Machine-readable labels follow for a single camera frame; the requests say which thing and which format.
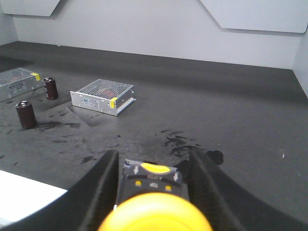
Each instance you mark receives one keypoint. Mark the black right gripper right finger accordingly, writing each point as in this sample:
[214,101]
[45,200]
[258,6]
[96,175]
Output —
[228,206]

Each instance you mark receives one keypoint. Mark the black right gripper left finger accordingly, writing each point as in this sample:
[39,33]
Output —
[84,206]

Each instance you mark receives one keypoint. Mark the yellow mushroom push button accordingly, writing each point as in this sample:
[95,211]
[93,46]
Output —
[149,198]

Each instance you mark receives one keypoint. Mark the right mesh power supply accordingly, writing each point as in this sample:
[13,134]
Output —
[104,96]

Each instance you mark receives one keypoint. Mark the mesh power supply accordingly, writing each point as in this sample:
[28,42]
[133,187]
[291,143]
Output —
[18,81]
[104,96]

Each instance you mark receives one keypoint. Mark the front brown capacitor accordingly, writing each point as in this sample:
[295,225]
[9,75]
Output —
[26,114]

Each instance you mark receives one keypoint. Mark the brown capacitor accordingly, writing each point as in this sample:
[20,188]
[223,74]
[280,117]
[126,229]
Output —
[26,114]
[50,88]

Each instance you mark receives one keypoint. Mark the rear brown capacitor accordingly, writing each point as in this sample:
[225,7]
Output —
[50,88]

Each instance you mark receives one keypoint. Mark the left mesh power supply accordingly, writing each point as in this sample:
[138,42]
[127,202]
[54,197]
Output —
[18,81]

